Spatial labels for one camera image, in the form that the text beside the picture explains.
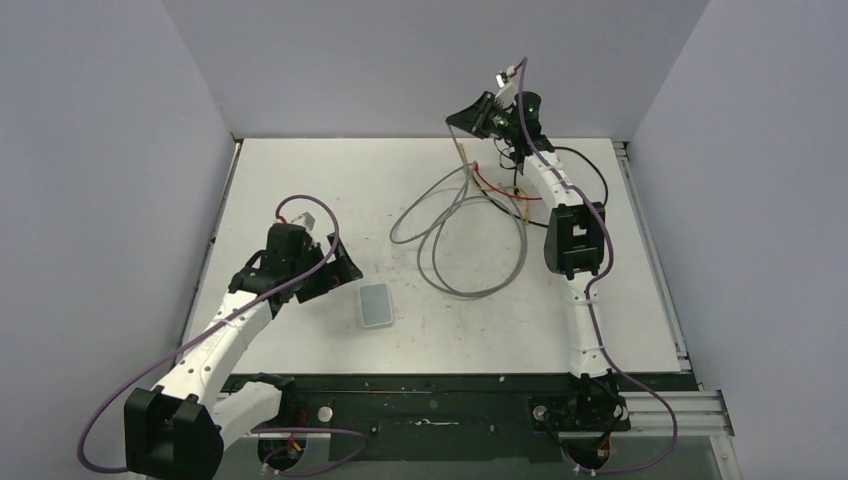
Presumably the grey ethernet cable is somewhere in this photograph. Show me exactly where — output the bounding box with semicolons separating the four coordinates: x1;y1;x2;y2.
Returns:
388;125;530;299

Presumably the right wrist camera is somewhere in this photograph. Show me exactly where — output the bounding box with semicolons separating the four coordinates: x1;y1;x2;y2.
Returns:
494;64;522;109

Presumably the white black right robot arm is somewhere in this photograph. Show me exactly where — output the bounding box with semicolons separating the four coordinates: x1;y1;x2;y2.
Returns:
446;91;611;378

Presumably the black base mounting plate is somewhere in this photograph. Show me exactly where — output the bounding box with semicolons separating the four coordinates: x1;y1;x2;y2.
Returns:
259;373;695;468

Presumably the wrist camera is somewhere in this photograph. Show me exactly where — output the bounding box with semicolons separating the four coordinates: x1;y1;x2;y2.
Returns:
494;64;522;109
288;212;315;232

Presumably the white network switch box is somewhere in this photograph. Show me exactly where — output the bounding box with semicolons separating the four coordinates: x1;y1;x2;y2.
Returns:
359;283;394;329

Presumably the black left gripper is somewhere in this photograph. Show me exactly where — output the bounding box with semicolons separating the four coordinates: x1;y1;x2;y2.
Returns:
289;233;361;303

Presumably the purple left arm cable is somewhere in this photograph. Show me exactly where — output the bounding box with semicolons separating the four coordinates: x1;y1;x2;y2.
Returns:
76;194;371;478

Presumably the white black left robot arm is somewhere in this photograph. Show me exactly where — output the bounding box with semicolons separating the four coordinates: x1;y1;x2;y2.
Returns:
124;214;363;479

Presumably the red ethernet cable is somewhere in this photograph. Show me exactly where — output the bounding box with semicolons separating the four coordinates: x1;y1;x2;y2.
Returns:
473;162;545;202

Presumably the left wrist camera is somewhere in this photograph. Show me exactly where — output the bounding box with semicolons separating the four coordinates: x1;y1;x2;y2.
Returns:
288;212;315;232

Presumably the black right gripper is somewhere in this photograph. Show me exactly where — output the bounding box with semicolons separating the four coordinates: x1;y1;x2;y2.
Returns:
446;91;518;140

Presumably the black ethernet cable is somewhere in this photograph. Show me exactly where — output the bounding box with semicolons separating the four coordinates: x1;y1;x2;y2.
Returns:
490;145;611;230

